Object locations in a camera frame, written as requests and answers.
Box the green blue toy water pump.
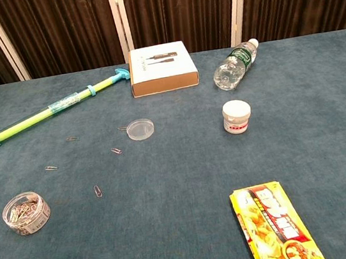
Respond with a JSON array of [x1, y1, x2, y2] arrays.
[[0, 66, 139, 151]]

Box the small white plastic jar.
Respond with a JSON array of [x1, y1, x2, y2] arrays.
[[220, 98, 255, 138]]

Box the yellow snack package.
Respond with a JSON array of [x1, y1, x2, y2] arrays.
[[227, 175, 327, 259]]

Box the white cardboard product box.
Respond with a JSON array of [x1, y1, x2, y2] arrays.
[[126, 38, 201, 99]]

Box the clear water bottle green label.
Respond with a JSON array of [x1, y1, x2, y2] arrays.
[[208, 37, 266, 93]]

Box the white screen frame post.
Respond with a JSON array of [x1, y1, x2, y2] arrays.
[[0, 0, 32, 85], [106, 0, 137, 66], [225, 0, 258, 48]]

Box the clear paperclip container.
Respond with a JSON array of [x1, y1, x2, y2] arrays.
[[0, 188, 54, 239]]

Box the clear round plastic lid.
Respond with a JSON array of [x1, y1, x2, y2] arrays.
[[125, 116, 157, 143]]

